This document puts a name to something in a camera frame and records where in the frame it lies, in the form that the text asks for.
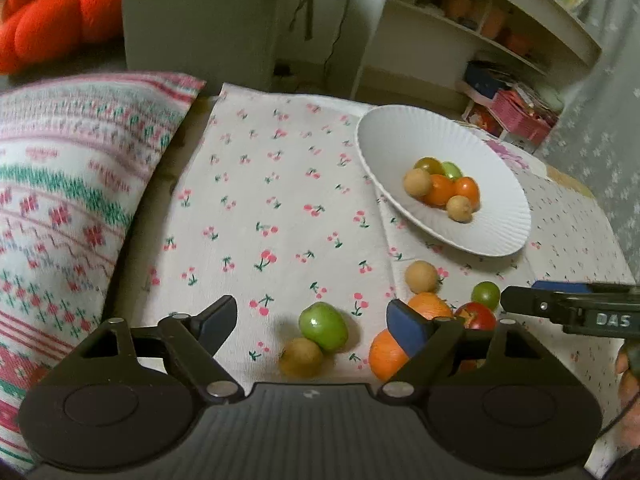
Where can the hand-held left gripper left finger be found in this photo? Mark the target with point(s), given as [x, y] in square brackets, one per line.
[217, 325]

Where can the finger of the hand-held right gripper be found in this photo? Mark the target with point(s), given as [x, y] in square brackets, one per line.
[560, 287]
[580, 315]

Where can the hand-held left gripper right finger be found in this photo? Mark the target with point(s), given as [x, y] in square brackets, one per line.
[407, 327]

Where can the small orange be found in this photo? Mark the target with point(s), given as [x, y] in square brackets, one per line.
[430, 306]

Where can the large orange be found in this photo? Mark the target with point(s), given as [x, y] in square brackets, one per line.
[386, 360]

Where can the tan longan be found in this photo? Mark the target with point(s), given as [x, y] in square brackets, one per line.
[417, 182]
[459, 208]
[300, 357]
[421, 276]

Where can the small green tomato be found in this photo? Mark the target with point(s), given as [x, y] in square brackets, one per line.
[486, 294]

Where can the large green tomato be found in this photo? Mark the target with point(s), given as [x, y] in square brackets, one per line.
[323, 326]

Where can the brownish green tomato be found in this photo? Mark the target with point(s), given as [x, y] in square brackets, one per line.
[428, 164]

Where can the white ribbed plate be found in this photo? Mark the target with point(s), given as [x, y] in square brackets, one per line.
[390, 150]

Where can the person's right hand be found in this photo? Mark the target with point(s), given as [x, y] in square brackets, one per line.
[631, 410]

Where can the pink floral cloth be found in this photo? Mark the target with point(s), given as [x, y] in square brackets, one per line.
[507, 152]

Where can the cherry print tablecloth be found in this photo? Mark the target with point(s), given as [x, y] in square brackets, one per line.
[280, 185]

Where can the white lace curtain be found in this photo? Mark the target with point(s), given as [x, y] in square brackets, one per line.
[600, 135]

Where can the pink plastic basket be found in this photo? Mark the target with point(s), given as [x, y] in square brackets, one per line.
[522, 117]

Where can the striped patterned pillow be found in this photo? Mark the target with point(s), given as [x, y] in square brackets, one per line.
[65, 185]

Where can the dark blue box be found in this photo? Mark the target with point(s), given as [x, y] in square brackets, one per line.
[482, 79]

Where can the orange basket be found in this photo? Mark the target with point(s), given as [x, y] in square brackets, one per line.
[517, 43]

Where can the orange flower pot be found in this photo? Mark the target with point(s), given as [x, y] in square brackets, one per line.
[495, 22]
[457, 5]

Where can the white shelf unit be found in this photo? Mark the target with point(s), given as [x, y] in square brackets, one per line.
[405, 45]

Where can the red knitted cushion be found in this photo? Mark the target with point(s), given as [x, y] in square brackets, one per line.
[50, 15]

